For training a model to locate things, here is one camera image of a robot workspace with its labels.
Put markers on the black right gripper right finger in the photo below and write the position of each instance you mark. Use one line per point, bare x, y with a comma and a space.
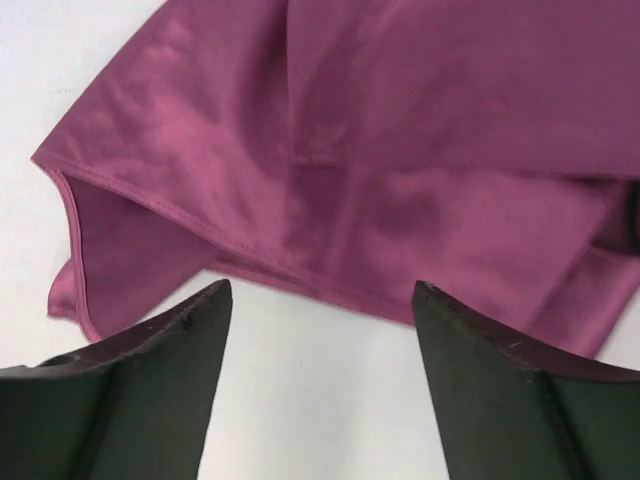
511, 407

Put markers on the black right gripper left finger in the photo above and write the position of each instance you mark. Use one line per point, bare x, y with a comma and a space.
136, 405

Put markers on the purple satin napkin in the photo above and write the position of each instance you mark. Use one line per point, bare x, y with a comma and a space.
344, 150

